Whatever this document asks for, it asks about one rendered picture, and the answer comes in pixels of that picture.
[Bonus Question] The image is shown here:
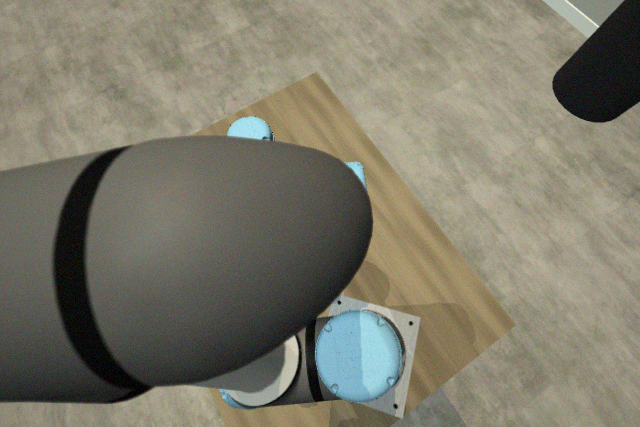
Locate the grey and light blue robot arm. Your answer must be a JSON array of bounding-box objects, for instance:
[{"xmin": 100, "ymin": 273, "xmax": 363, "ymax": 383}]
[{"xmin": 0, "ymin": 116, "xmax": 406, "ymax": 410}]

